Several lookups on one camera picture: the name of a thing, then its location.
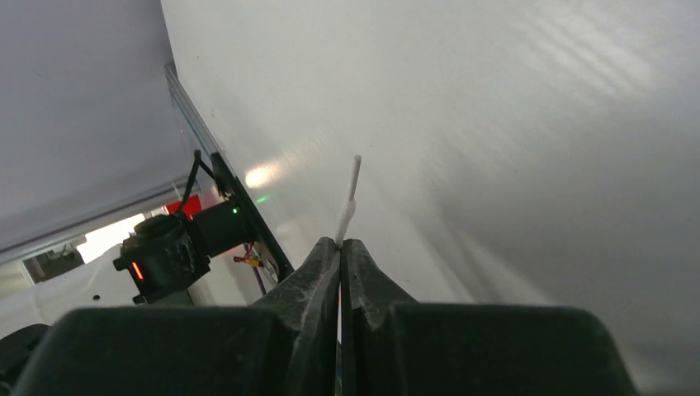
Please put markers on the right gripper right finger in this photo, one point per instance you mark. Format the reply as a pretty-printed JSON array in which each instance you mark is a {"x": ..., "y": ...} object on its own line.
[{"x": 394, "y": 345}]

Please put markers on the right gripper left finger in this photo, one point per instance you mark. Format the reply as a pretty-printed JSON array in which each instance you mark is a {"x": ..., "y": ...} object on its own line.
[{"x": 283, "y": 344}]

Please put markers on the white shoelace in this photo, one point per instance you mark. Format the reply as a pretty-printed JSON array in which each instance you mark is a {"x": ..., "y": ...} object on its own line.
[{"x": 349, "y": 205}]

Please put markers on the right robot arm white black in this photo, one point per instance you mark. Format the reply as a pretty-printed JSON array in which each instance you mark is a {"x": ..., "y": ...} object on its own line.
[{"x": 337, "y": 325}]

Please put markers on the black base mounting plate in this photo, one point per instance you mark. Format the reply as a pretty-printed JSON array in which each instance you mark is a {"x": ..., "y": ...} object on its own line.
[{"x": 231, "y": 189}]

